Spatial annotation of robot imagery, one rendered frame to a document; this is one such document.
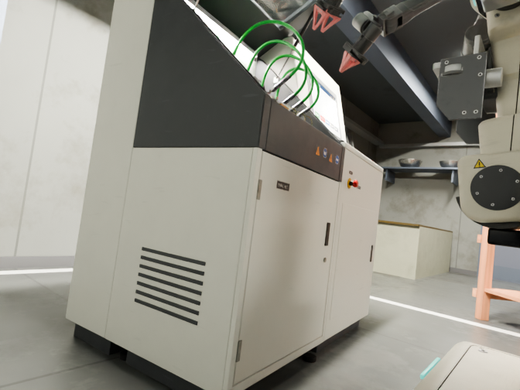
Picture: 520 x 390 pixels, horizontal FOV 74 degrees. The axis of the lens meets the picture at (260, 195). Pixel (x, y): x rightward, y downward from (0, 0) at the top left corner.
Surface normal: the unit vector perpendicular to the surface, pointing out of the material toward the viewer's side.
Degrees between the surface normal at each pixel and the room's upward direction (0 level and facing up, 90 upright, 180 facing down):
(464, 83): 90
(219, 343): 90
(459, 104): 90
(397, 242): 90
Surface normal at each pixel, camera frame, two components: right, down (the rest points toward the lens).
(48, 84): 0.77, 0.06
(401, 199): -0.62, -0.12
